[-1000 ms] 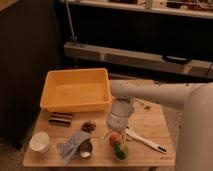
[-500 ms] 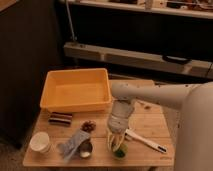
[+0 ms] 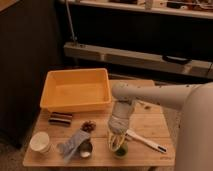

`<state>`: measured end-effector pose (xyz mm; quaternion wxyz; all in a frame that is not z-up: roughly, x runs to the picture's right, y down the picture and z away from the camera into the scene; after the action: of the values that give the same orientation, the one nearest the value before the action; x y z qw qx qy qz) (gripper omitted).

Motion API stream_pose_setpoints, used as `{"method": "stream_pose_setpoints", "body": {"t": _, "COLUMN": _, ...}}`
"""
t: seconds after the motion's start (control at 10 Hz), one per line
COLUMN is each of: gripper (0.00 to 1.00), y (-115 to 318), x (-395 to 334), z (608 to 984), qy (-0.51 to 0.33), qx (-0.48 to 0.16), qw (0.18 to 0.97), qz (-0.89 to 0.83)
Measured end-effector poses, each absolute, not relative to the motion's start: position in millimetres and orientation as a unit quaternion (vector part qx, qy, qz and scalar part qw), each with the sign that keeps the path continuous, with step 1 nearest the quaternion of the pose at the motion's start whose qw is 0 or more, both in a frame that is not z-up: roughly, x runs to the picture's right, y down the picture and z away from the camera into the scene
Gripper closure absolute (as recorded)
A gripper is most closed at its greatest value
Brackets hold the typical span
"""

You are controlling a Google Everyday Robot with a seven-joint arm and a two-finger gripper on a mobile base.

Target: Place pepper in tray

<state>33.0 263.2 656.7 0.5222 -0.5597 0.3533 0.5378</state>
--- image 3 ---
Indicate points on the black handle on rail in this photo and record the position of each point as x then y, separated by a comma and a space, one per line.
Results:
177, 61

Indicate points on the white paper cup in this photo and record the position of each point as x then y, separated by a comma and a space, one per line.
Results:
40, 142

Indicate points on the yellow plastic tray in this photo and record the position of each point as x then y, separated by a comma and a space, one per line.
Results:
76, 90

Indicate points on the green round vegetable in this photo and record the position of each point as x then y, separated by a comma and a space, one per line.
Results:
121, 152

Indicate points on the orange pepper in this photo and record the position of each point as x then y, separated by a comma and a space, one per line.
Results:
116, 141

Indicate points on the dark striped block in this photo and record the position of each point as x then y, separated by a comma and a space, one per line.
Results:
60, 119

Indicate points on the grey metal bench rail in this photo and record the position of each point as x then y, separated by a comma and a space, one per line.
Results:
138, 60

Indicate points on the grey blue cloth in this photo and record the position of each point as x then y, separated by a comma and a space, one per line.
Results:
68, 149

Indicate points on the small metal cup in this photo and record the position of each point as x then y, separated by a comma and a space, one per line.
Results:
85, 149

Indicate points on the grey vertical pole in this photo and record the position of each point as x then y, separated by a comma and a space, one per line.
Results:
74, 39

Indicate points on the brown pine cone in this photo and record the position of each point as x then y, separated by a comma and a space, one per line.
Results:
88, 126

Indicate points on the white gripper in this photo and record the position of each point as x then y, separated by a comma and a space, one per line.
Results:
118, 125

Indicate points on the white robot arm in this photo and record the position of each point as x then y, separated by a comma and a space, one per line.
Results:
195, 101

